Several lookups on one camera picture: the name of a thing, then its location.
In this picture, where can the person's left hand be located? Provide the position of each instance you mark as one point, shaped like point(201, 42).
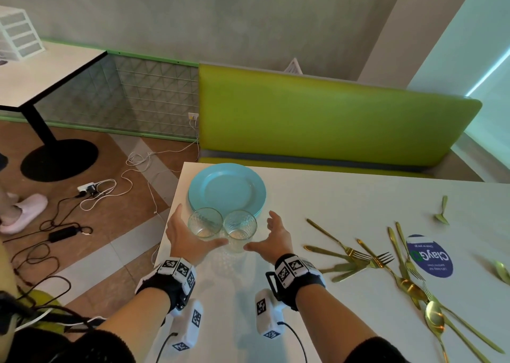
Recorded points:
point(181, 239)

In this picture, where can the person's right hand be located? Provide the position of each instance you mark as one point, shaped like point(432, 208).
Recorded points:
point(279, 241)

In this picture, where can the clear drinking glass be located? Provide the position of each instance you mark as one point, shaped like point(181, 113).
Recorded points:
point(240, 233)
point(205, 225)

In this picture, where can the blue plate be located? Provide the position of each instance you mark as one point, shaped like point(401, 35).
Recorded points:
point(259, 207)
point(223, 185)
point(259, 204)

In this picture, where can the person's left forearm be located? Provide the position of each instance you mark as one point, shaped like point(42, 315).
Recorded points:
point(135, 319)

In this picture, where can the white power strip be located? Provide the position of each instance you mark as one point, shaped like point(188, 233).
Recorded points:
point(85, 187)

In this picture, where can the black power brick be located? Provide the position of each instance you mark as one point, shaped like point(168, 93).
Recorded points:
point(63, 234)

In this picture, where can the green bench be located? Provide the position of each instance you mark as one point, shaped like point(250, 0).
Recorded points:
point(318, 115)

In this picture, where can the black knitted sleeve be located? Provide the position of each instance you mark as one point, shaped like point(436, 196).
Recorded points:
point(99, 348)
point(374, 352)

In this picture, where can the blue round sticker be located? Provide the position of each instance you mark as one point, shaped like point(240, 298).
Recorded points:
point(430, 255)

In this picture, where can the white sign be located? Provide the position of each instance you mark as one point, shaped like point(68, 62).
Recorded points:
point(294, 66)

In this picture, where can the white side table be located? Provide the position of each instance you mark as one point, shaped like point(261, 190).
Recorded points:
point(36, 75)

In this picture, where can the white roller blind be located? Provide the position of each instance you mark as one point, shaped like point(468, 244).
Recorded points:
point(494, 115)

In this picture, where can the white drawer unit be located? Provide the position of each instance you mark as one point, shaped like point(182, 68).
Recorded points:
point(20, 34)

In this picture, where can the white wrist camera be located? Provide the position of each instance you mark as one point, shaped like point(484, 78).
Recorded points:
point(185, 331)
point(269, 315)

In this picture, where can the white wall socket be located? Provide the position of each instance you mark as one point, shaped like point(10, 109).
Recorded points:
point(193, 116)

